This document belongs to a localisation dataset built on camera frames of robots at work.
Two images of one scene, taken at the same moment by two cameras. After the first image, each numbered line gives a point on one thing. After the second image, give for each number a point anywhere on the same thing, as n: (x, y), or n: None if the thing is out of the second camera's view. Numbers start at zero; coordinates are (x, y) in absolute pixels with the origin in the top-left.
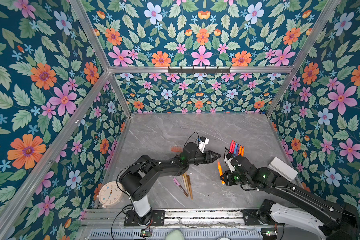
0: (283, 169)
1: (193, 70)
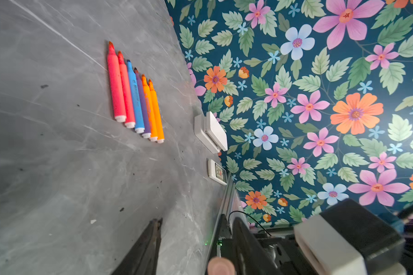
0: (210, 132)
1: None
